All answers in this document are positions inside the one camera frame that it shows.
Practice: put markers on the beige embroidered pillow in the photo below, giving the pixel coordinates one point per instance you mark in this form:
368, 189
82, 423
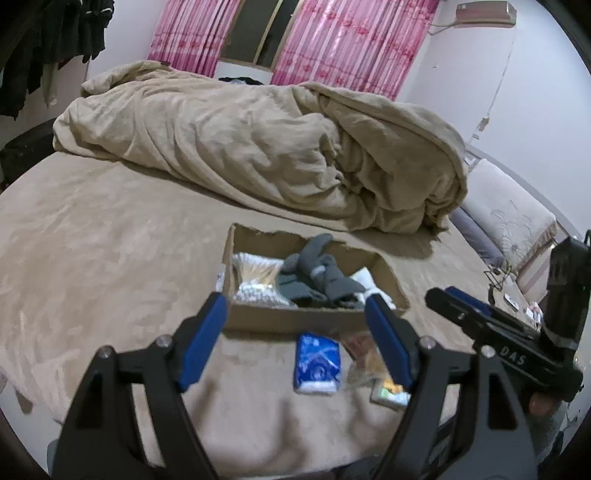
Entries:
503, 207

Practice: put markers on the person's right forearm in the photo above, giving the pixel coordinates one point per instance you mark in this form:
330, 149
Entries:
554, 438

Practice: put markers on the grey pillow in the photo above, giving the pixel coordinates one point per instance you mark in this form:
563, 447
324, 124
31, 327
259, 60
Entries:
475, 235

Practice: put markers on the pink curtain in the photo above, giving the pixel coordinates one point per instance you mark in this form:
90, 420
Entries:
351, 41
194, 32

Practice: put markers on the blue tissue packet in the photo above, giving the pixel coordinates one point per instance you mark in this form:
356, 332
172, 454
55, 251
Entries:
316, 362

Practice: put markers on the clear snack bag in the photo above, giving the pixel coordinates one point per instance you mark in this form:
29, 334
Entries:
364, 360

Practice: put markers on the grey socks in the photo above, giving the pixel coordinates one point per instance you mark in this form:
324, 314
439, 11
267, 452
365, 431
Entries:
318, 274

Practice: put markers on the person's right hand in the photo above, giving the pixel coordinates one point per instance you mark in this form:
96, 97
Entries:
541, 405

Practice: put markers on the cardboard box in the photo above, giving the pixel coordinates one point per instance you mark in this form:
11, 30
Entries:
277, 319

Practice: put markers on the white cloth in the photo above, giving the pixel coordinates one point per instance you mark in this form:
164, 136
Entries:
368, 279

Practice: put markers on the black bag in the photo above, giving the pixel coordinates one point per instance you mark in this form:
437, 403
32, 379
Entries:
27, 147

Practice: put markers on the wall air conditioner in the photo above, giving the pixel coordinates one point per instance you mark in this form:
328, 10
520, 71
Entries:
485, 11

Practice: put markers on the beige blanket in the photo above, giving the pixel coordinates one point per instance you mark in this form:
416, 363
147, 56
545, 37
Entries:
231, 129

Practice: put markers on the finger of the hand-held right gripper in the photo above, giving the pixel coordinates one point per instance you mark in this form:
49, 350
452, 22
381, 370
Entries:
480, 304
457, 311

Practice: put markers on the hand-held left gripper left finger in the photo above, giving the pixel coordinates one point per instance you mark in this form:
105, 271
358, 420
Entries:
205, 341

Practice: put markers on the dark hanging clothes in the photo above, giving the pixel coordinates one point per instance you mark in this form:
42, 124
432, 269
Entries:
41, 41

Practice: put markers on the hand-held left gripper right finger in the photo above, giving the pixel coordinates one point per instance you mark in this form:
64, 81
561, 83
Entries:
388, 344

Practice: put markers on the bag of white beads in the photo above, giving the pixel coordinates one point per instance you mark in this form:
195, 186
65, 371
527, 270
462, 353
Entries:
258, 293

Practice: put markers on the bag of cotton swabs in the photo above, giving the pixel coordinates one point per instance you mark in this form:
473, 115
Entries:
256, 274

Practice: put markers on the wooden bedside table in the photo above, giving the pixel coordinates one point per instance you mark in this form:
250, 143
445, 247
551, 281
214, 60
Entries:
531, 277

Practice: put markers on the window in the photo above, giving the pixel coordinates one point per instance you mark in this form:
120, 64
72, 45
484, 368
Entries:
258, 32

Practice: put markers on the small green yellow packet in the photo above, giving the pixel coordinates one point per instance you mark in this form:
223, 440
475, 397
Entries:
388, 395

